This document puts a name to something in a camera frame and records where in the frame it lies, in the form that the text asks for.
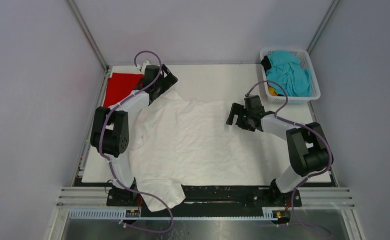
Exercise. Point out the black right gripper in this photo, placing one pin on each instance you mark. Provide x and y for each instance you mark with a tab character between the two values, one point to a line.
238	109

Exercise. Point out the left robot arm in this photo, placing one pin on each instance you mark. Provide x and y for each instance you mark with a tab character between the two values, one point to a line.
112	124

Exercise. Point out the white slotted cable duct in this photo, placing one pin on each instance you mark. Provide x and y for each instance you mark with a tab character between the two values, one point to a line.
253	214

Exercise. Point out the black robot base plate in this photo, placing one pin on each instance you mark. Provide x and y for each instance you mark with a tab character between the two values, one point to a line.
230	198

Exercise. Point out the white t shirt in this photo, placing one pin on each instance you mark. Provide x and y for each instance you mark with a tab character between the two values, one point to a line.
179	143

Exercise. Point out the turquoise t shirt in basket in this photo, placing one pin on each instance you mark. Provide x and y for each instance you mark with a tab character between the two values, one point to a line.
287	75

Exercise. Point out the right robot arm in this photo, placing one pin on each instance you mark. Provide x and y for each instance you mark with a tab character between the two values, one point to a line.
309	152

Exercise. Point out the yellow garment in basket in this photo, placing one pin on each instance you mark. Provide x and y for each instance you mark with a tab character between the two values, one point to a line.
272	91

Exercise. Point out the folded red t shirt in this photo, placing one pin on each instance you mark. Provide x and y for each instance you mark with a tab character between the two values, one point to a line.
119	86

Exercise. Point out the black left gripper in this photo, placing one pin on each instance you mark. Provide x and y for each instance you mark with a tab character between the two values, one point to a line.
168	80

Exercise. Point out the aluminium frame rail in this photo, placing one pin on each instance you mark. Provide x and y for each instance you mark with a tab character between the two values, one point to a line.
87	33

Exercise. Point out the white plastic laundry basket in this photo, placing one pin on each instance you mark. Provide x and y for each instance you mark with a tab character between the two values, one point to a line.
305	64

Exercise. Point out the black garment in basket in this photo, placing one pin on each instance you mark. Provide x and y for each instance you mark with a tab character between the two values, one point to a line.
265	63

